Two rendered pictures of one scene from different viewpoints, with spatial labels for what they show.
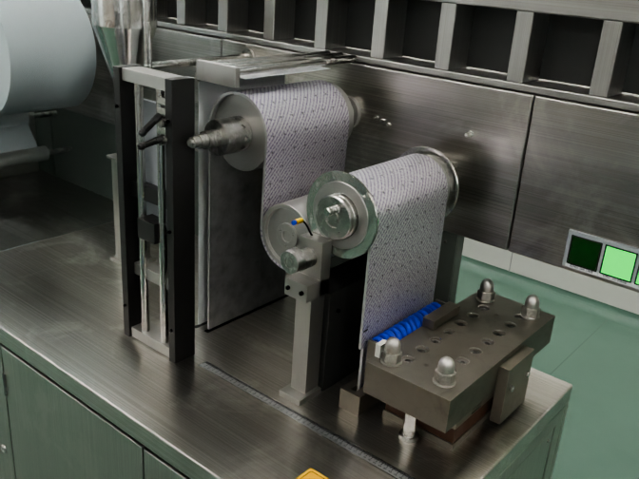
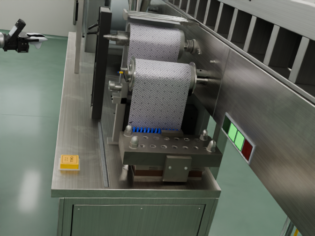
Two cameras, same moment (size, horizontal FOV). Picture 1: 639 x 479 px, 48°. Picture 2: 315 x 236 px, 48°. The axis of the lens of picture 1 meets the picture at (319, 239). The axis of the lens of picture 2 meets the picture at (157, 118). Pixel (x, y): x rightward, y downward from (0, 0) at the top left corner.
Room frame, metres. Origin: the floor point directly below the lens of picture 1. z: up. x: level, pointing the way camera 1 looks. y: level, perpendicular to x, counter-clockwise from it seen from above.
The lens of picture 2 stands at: (0.07, -0.96, 1.70)
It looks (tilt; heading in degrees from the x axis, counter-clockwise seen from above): 24 degrees down; 36
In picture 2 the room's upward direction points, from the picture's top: 10 degrees clockwise
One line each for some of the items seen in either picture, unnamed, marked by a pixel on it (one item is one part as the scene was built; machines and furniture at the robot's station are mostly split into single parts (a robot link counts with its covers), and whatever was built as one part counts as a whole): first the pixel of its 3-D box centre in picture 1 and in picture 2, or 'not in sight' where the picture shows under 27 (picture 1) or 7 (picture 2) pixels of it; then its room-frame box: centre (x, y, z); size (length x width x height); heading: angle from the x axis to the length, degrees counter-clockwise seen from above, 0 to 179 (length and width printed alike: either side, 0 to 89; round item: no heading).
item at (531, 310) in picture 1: (532, 305); (212, 145); (1.23, -0.41, 1.05); 0.04 x 0.04 x 0.04
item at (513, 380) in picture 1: (513, 384); (176, 169); (1.09, -0.36, 0.96); 0.10 x 0.03 x 0.11; 142
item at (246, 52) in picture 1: (200, 61); not in sight; (1.60, 0.29, 1.41); 0.30 x 0.04 x 0.04; 142
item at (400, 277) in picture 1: (402, 280); (157, 111); (1.17, -0.15, 1.11); 0.23 x 0.01 x 0.18; 142
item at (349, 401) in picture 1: (394, 371); not in sight; (1.18, -0.16, 0.92); 0.28 x 0.04 x 0.04; 142
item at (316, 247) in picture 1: (303, 320); (116, 112); (1.11, 0.02, 1.05); 0.06 x 0.05 x 0.31; 142
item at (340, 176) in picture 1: (340, 215); (131, 73); (1.12, -0.03, 1.25); 0.15 x 0.01 x 0.15; 52
